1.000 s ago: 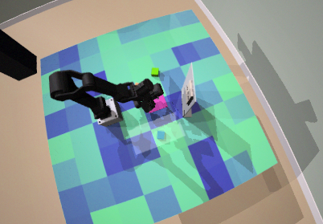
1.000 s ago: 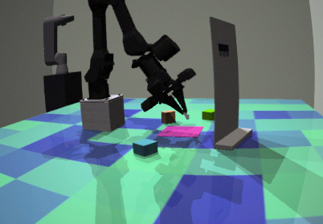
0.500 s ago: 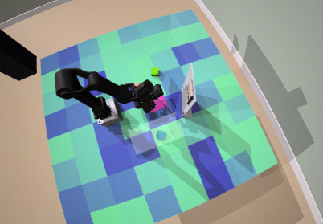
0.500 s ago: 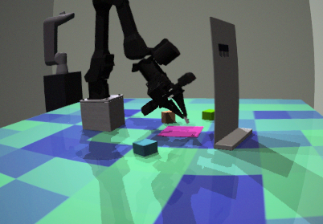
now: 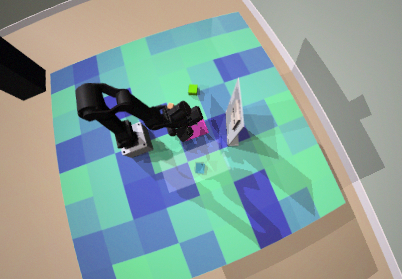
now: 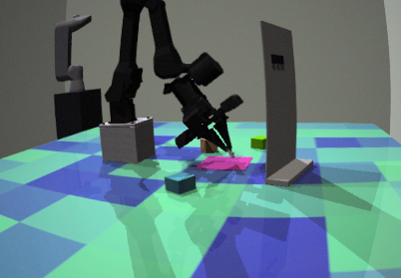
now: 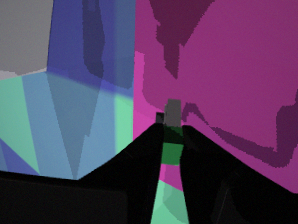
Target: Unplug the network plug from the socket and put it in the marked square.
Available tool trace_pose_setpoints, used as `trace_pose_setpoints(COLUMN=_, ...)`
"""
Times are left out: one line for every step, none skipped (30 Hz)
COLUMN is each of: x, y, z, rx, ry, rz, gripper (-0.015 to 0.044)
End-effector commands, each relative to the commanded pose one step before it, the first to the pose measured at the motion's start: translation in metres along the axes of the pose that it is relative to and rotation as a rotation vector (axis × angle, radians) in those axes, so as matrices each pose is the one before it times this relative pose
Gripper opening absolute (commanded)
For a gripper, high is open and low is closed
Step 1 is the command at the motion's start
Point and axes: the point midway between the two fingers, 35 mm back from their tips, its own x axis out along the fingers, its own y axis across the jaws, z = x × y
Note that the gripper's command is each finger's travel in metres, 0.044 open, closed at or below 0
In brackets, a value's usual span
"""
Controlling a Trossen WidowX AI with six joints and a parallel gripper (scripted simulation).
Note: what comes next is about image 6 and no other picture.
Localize brown cube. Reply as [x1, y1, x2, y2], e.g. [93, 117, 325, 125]
[200, 139, 218, 153]

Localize teal block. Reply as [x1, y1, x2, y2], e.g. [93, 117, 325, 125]
[165, 172, 196, 194]

